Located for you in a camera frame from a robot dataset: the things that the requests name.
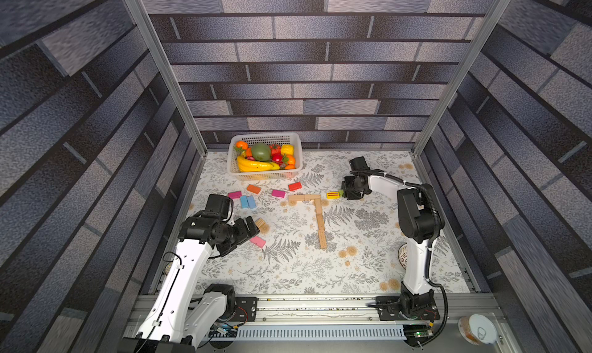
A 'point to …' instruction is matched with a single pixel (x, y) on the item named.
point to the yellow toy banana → (247, 166)
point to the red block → (294, 186)
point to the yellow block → (333, 195)
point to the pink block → (258, 241)
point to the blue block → (251, 201)
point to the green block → (341, 193)
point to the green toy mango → (260, 152)
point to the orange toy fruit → (244, 145)
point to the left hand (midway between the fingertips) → (250, 234)
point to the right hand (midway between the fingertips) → (337, 187)
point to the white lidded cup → (477, 329)
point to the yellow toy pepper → (287, 149)
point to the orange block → (253, 189)
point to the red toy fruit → (276, 152)
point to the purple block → (235, 194)
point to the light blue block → (244, 203)
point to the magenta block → (278, 193)
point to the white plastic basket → (292, 139)
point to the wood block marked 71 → (320, 222)
